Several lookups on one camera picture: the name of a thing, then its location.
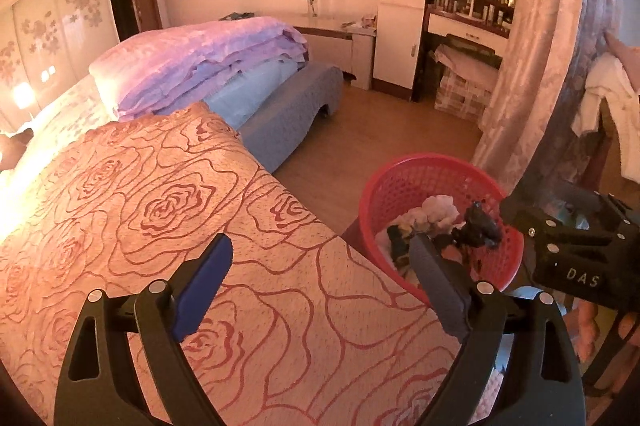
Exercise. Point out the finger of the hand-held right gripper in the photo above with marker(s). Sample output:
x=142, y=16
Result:
x=545, y=240
x=525, y=208

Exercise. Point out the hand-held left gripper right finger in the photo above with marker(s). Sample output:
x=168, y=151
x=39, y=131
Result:
x=440, y=286

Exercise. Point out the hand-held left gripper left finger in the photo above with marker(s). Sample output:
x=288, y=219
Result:
x=202, y=286

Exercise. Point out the small black plastic bag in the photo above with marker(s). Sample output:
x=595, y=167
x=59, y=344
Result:
x=480, y=226

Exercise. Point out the red plastic mesh basket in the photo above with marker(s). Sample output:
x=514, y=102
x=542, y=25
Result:
x=395, y=186

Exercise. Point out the person's right hand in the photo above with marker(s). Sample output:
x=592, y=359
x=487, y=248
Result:
x=586, y=331

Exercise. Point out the clear storage boxes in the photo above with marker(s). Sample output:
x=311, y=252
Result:
x=462, y=98

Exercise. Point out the white garment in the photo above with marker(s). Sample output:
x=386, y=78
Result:
x=602, y=90

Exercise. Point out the patterned pink curtain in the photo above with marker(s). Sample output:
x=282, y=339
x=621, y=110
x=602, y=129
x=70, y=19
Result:
x=540, y=55

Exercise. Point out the cloth covered stool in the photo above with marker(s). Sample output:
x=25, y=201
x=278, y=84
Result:
x=467, y=58

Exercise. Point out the pink garment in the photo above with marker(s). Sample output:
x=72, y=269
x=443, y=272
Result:
x=622, y=48

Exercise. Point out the white dressing table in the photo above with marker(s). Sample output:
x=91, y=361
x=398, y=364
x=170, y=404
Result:
x=460, y=27

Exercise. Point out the grey bed bench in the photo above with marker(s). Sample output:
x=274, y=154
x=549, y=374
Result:
x=300, y=105

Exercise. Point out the folded light blue quilt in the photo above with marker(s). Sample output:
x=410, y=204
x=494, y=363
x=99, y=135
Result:
x=260, y=88

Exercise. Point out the tall white cabinet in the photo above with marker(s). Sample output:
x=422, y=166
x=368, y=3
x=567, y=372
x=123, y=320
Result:
x=397, y=45

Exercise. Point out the floral bed sheet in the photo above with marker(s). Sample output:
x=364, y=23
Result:
x=55, y=120

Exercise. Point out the dark purple plush toy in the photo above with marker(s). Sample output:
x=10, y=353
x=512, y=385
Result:
x=12, y=150

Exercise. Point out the folded pink quilt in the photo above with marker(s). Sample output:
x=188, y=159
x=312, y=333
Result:
x=200, y=50

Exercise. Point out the small clutter on cabinet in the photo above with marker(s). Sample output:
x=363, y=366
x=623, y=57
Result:
x=360, y=24

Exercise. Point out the low white cabinet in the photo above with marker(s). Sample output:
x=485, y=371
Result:
x=330, y=45

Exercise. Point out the dark cloth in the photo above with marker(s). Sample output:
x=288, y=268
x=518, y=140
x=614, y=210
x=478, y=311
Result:
x=237, y=15

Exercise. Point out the flower pattern wardrobe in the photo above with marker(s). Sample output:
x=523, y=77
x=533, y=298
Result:
x=55, y=20

